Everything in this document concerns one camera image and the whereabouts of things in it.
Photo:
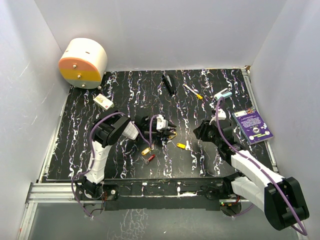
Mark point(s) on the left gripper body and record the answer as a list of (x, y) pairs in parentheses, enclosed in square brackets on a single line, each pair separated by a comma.
[(159, 133)]

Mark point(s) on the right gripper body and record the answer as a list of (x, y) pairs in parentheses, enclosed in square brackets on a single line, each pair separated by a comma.
[(207, 133)]

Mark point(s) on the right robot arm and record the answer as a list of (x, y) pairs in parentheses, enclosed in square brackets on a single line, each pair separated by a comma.
[(281, 199)]

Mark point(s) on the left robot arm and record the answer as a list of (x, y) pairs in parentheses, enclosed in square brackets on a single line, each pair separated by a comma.
[(106, 132)]

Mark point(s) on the red headed key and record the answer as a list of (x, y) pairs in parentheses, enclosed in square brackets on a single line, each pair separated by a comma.
[(148, 158)]

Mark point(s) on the small white card box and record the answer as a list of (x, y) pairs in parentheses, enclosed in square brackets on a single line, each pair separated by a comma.
[(103, 102)]

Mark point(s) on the white pen yellow cap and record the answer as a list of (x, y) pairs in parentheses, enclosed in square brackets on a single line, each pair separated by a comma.
[(193, 91)]

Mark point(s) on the black folding tool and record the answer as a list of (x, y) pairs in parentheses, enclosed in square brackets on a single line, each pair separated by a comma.
[(170, 84)]

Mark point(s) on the purple booklet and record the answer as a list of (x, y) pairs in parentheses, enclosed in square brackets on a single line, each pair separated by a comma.
[(252, 126)]

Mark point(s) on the black base bar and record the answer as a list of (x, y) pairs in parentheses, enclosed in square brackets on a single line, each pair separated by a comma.
[(206, 184)]

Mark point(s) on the round pastel drawer box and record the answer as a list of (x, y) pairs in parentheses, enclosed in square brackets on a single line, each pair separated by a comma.
[(83, 63)]

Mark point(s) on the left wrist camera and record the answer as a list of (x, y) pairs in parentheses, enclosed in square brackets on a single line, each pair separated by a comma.
[(161, 123)]

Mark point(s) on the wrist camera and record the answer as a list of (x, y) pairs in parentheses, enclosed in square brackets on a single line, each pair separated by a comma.
[(161, 123), (221, 115)]

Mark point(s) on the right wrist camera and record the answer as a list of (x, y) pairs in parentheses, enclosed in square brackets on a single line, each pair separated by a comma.
[(221, 115)]

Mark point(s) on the aluminium frame rail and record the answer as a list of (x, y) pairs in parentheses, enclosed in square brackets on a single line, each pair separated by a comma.
[(62, 192)]

